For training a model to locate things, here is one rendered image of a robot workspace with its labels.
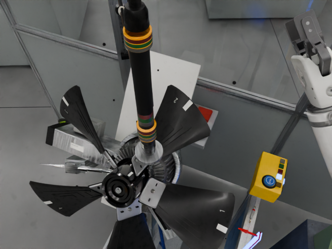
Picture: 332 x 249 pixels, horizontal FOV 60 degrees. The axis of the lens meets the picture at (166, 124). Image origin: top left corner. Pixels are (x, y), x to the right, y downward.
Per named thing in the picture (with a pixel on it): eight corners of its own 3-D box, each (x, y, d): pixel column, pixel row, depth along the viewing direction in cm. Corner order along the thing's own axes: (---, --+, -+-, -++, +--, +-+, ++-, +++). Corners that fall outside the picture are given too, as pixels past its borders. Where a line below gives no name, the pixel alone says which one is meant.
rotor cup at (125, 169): (111, 186, 105) (92, 202, 93) (119, 150, 101) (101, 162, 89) (147, 201, 102) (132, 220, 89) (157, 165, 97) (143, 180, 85)
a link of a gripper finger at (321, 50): (330, 78, 44) (316, 44, 44) (318, 80, 52) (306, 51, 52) (338, 74, 44) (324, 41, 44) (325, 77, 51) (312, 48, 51)
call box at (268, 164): (256, 162, 124) (263, 150, 115) (279, 171, 122) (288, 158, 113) (247, 195, 116) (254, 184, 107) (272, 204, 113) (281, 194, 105)
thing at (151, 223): (145, 216, 122) (145, 201, 121) (158, 218, 120) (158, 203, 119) (138, 227, 114) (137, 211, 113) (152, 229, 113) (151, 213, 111)
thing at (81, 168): (120, 174, 106) (41, 165, 116) (120, 168, 105) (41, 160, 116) (117, 176, 104) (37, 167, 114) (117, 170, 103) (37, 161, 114)
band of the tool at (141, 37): (123, 38, 46) (121, 22, 43) (149, 34, 46) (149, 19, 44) (127, 56, 43) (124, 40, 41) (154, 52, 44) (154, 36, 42)
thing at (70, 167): (68, 170, 113) (68, 160, 112) (82, 172, 112) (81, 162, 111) (64, 172, 110) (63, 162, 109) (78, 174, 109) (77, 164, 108)
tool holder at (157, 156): (132, 137, 75) (128, 114, 67) (158, 132, 76) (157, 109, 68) (137, 167, 70) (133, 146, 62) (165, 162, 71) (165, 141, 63)
